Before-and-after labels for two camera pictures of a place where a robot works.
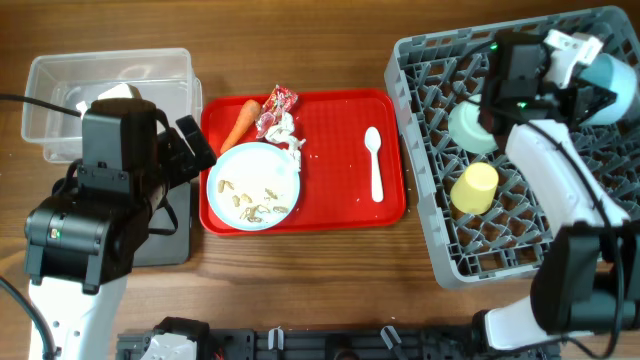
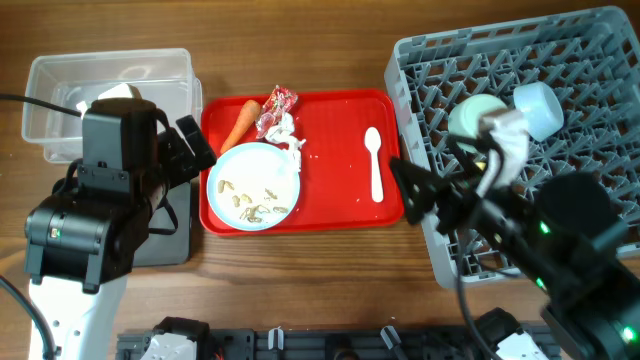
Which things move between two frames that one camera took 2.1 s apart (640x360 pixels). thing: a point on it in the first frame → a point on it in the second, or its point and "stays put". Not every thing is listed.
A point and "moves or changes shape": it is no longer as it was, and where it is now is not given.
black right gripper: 593,98 → 445,201
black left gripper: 186,166 stays put
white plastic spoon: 373,140 stays put
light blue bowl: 615,74 moves or changes shape
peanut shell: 272,194 stays put
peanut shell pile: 251,212 stays put
